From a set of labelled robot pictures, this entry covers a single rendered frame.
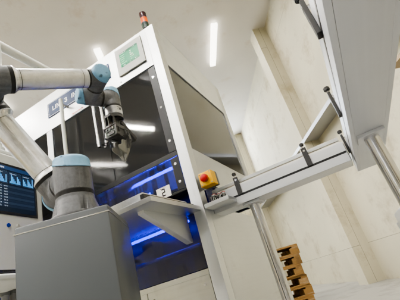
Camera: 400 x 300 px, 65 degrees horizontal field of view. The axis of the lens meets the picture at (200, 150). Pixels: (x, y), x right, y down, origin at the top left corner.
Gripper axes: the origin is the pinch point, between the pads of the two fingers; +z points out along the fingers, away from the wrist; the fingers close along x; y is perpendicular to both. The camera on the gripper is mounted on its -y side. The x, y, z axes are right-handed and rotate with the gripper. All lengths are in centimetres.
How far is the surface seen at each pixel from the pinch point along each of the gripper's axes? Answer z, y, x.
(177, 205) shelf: 23.4, -14.3, 11.0
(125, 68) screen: -79, -34, -13
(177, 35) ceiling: -397, -344, -80
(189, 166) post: 0.4, -35.7, 11.2
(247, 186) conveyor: 19, -47, 33
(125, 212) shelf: 23.5, 3.9, -1.7
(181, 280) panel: 51, -36, -8
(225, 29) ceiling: -397, -401, 1
